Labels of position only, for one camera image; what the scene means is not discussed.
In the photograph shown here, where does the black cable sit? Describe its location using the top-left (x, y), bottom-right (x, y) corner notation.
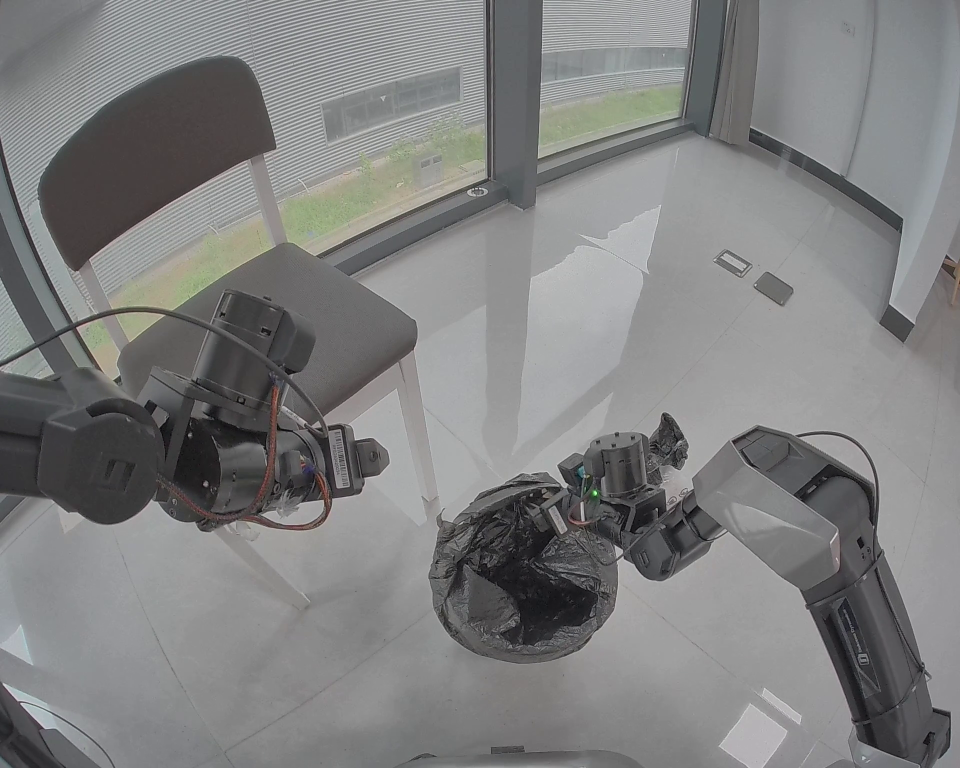
top-left (0, 306), bottom-right (331, 440)
top-left (795, 429), bottom-right (880, 496)

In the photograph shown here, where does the clear printed wrapper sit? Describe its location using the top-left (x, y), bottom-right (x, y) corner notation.
top-left (651, 466), bottom-right (699, 505)

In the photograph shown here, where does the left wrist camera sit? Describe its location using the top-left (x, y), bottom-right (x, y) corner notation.
top-left (324, 422), bottom-right (392, 498)

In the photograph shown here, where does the crumpled black plastic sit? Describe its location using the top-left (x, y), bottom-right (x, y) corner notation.
top-left (647, 411), bottom-right (691, 472)

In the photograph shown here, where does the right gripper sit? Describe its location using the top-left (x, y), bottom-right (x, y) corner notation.
top-left (541, 487), bottom-right (628, 543)

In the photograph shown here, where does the black plastic bag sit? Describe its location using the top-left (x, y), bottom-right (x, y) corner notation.
top-left (429, 472), bottom-right (622, 663)

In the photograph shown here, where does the brown padded white-legged chair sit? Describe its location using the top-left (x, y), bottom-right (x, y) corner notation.
top-left (37, 56), bottom-right (444, 610)

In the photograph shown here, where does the pale grey curtain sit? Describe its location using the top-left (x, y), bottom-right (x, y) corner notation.
top-left (708, 0), bottom-right (760, 147)

